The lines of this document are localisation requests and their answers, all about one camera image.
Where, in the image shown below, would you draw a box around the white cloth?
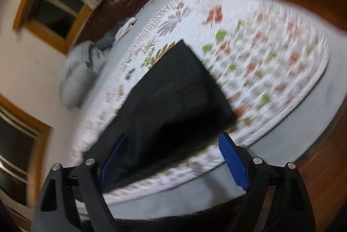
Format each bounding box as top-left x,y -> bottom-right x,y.
116,17 -> 136,37

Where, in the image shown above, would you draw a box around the bed with grey sheet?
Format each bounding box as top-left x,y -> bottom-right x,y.
62,0 -> 347,220

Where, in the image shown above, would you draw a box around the black pants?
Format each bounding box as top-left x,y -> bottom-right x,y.
84,39 -> 237,193

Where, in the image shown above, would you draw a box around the dark wooden headboard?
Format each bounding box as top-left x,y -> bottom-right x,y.
87,0 -> 159,43

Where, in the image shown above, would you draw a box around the dark grey blanket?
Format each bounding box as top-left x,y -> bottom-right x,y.
93,28 -> 121,52

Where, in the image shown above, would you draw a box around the floral quilt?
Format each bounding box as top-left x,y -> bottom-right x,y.
72,0 -> 330,205

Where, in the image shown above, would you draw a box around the wide wooden-framed window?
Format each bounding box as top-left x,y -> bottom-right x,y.
0,95 -> 53,222

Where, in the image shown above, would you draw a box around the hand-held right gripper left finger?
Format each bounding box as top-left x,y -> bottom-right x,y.
31,134 -> 128,232

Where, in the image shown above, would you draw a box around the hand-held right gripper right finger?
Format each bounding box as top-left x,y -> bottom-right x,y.
218,132 -> 317,232

